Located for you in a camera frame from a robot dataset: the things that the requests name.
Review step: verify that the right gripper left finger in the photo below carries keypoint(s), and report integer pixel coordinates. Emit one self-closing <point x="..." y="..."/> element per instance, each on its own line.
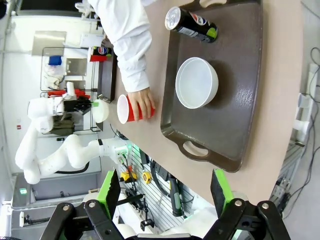
<point x="110" y="192"/>

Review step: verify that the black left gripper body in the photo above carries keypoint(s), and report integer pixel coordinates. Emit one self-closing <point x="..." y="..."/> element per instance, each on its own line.
<point x="77" y="105"/>

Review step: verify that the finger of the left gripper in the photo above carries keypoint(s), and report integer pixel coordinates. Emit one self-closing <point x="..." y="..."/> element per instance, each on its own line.
<point x="96" y="102"/>

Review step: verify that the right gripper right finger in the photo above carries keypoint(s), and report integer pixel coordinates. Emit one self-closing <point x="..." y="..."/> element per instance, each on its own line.
<point x="221" y="195"/>

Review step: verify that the white round bowl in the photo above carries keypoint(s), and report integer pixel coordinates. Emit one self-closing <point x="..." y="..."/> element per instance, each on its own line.
<point x="101" y="112"/>

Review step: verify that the red plastic cup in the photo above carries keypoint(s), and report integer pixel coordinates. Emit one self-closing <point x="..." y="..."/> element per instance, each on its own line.
<point x="98" y="58"/>
<point x="122" y="109"/>

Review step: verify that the black Pepsi soda can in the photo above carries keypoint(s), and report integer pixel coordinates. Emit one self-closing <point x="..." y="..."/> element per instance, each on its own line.
<point x="192" y="23"/>
<point x="103" y="50"/>

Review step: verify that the white straight-sided bowl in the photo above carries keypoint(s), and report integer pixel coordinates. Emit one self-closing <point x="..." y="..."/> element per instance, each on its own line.
<point x="197" y="82"/>

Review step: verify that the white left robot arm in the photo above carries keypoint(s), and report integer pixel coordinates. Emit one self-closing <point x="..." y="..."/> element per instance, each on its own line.
<point x="72" y="152"/>

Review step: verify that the person's left forearm white sleeve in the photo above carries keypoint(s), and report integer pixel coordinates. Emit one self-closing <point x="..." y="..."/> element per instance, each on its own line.
<point x="132" y="70"/>

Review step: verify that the person's left hand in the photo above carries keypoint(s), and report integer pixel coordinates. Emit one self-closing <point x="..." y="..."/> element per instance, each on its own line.
<point x="143" y="102"/>

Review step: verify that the red clamp tool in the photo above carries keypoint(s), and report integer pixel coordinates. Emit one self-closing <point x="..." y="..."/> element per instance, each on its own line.
<point x="56" y="93"/>

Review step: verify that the yellow black hand tool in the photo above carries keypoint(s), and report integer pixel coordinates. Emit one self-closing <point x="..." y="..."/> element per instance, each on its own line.
<point x="128" y="176"/>

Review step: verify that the brown plastic tray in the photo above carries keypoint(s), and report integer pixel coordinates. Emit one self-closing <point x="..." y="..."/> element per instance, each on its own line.
<point x="232" y="112"/>
<point x="107" y="77"/>

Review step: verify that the black clamp stand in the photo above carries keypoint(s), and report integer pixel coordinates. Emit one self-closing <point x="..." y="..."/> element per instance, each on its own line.
<point x="140" y="200"/>

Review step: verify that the white cloth bag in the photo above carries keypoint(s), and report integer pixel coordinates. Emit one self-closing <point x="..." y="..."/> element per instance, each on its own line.
<point x="53" y="77"/>

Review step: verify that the silver metal plate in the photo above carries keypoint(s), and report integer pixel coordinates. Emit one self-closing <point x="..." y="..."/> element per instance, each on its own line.
<point x="76" y="66"/>

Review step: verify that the yellow tape measure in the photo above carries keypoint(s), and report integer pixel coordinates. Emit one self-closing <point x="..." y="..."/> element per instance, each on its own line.
<point x="147" y="177"/>

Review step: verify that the blue box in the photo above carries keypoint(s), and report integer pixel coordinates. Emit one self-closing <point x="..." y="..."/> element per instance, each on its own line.
<point x="55" y="60"/>

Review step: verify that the white paper box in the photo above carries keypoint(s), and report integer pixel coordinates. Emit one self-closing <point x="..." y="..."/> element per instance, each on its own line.
<point x="91" y="40"/>

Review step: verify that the grey metal panel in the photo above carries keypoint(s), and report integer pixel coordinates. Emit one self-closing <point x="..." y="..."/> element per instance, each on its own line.
<point x="48" y="41"/>

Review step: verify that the green exit sign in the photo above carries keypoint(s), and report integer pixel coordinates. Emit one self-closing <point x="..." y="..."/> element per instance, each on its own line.
<point x="23" y="191"/>

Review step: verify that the person in white hoodie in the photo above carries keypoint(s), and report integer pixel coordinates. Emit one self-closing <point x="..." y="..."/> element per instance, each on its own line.
<point x="112" y="15"/>

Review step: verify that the white power strip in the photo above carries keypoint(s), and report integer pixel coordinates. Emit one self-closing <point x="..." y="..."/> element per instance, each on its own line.
<point x="303" y="105"/>

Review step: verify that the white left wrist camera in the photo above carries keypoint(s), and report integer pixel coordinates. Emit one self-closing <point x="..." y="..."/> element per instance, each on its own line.
<point x="70" y="90"/>

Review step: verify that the black metal frame cart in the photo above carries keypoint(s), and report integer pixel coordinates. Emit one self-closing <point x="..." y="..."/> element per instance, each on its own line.
<point x="45" y="100"/>

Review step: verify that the aluminium table frame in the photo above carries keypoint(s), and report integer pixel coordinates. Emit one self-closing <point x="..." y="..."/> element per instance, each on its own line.
<point x="285" y="180"/>

